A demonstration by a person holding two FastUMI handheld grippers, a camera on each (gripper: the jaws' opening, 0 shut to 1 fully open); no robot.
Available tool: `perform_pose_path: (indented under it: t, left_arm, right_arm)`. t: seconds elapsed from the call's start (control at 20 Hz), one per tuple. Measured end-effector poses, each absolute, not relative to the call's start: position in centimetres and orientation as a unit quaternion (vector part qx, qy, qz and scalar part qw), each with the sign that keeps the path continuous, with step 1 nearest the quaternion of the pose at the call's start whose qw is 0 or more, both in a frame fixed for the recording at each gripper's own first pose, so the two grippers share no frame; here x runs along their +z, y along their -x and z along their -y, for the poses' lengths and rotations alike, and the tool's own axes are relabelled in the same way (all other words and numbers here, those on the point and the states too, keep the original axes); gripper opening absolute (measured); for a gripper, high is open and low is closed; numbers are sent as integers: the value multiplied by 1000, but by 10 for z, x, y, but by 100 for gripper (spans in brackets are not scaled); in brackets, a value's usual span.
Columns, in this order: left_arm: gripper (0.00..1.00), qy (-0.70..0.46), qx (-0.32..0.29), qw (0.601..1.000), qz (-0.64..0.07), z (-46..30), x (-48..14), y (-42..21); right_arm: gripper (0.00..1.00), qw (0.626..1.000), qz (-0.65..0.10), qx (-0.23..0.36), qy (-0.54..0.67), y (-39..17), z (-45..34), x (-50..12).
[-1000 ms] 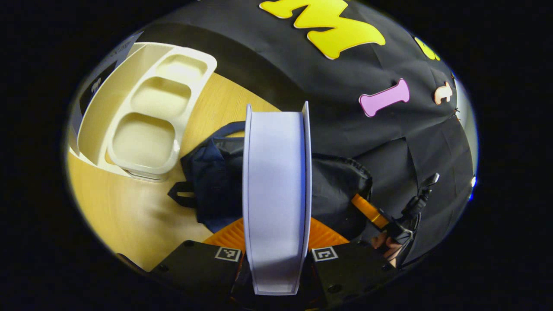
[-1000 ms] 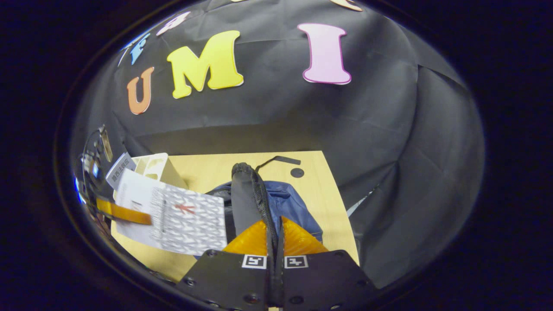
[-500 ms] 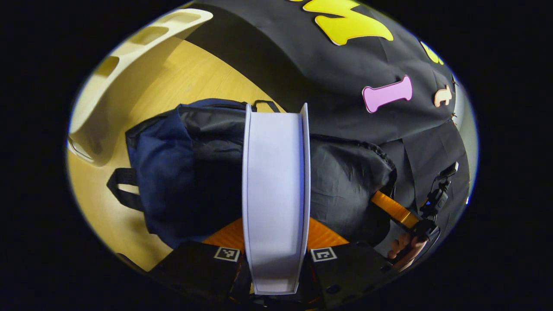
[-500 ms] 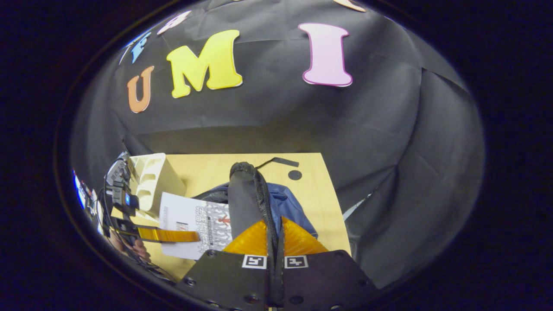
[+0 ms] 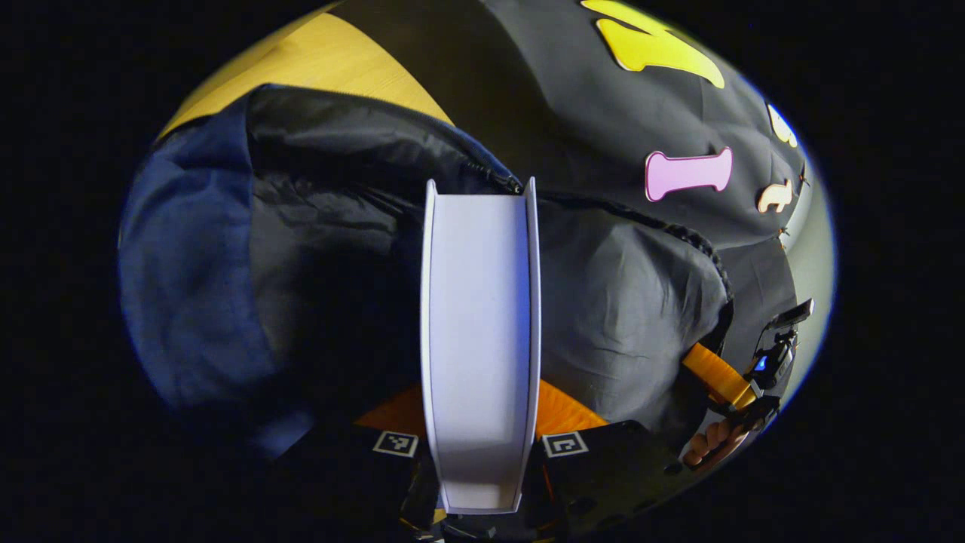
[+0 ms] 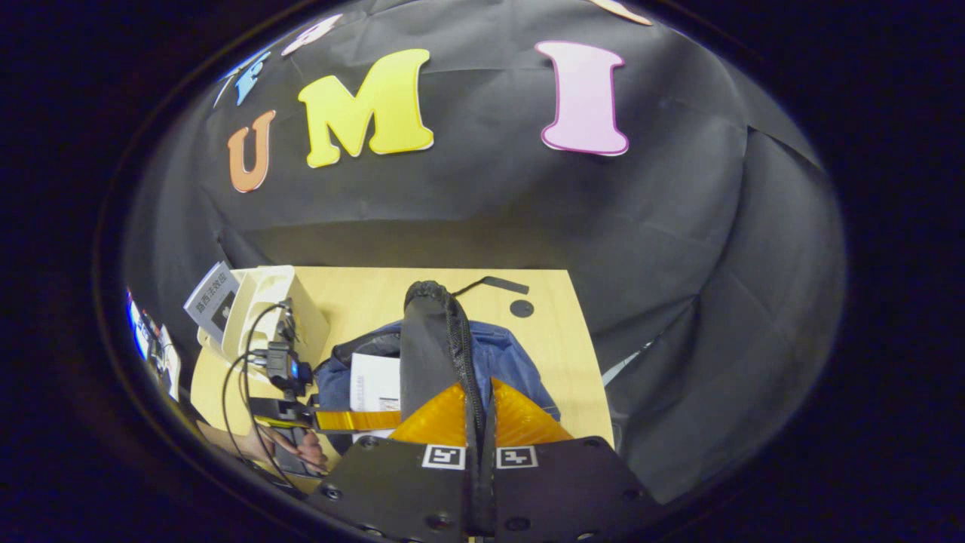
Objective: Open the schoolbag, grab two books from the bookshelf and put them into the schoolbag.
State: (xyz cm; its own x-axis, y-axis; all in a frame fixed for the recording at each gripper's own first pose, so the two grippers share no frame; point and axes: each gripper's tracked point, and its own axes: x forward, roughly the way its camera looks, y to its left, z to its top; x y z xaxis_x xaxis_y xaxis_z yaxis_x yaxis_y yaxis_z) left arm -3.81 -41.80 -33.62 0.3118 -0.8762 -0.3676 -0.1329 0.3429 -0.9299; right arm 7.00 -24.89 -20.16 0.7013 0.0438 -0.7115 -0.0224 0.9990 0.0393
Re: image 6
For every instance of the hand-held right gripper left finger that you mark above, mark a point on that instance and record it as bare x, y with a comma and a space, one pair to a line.
392, 490

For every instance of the white book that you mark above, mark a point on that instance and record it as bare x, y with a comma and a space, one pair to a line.
375, 385

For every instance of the white plastic bookshelf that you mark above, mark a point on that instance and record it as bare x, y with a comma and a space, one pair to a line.
264, 286

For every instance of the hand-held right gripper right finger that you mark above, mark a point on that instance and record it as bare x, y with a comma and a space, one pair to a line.
573, 490

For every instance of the grey book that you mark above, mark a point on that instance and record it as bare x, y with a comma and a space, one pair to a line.
211, 302

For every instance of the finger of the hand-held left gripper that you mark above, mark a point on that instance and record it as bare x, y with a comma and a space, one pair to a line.
283, 411

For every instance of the black round table grommet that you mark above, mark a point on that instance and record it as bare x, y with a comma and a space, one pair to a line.
522, 308

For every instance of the blue schoolbag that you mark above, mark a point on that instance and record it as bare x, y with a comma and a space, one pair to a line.
520, 362

